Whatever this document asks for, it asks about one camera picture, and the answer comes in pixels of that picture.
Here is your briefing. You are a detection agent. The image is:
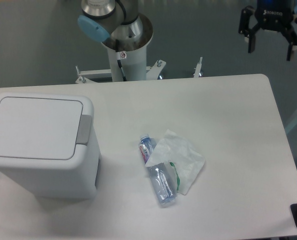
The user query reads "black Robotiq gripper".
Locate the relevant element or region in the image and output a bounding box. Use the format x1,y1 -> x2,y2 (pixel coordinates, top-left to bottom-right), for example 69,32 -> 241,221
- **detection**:
238,0 -> 297,61

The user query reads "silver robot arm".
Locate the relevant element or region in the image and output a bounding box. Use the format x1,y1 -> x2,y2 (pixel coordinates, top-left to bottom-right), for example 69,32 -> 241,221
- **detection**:
77,0 -> 297,61

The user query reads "white plastic trash can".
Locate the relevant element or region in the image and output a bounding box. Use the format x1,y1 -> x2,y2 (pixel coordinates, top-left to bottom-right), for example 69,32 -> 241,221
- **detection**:
0,92 -> 101,199

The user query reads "white trash can lid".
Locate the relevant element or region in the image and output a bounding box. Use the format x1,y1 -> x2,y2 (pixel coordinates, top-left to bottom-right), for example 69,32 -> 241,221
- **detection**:
0,96 -> 83,160

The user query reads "white crumpled tissue paper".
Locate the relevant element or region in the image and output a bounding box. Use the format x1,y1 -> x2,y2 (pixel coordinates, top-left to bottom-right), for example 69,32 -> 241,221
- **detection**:
145,129 -> 206,195

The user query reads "clear plastic water bottle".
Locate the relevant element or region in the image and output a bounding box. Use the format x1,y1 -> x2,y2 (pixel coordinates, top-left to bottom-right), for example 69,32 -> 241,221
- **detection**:
138,134 -> 177,208

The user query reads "grey lid push button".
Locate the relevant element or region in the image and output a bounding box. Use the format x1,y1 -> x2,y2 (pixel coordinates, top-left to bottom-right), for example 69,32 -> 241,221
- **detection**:
76,114 -> 93,146

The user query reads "white pedestal base frame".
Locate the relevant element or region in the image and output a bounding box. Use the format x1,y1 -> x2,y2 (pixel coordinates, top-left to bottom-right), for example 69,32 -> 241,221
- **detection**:
74,57 -> 204,85

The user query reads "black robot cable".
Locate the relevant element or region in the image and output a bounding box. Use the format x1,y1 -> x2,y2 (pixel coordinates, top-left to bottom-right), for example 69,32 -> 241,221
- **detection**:
115,38 -> 128,82

